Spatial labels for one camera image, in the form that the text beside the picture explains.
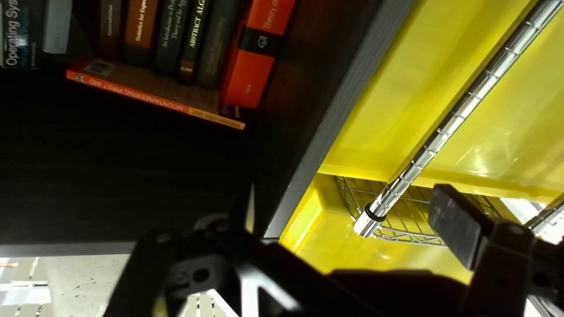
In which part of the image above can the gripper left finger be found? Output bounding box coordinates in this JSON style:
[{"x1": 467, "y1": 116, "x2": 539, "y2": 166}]
[{"x1": 104, "y1": 184, "x2": 349, "y2": 317}]

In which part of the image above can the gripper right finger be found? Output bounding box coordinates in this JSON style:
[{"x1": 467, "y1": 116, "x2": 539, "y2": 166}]
[{"x1": 427, "y1": 184, "x2": 564, "y2": 317}]

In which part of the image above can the chrome wire shelf rack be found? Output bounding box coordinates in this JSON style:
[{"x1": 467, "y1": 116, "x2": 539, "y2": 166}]
[{"x1": 334, "y1": 0, "x2": 564, "y2": 317}]

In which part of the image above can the flat orange-edged book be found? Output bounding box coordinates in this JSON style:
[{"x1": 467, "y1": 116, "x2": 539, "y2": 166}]
[{"x1": 65, "y1": 57, "x2": 246, "y2": 131}]

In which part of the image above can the dark wooden bookcase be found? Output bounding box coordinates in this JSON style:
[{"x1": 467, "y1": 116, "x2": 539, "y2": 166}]
[{"x1": 0, "y1": 0, "x2": 417, "y2": 258}]

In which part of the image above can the row of upright books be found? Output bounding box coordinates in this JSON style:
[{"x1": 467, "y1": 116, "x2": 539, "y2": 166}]
[{"x1": 0, "y1": 0, "x2": 297, "y2": 109}]

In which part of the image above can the large yellow plastic bin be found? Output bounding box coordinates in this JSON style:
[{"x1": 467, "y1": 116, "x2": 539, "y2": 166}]
[{"x1": 317, "y1": 0, "x2": 564, "y2": 204}]

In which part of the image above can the small yellow plastic bin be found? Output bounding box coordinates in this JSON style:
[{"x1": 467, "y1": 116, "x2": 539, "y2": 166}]
[{"x1": 278, "y1": 173, "x2": 525, "y2": 284}]

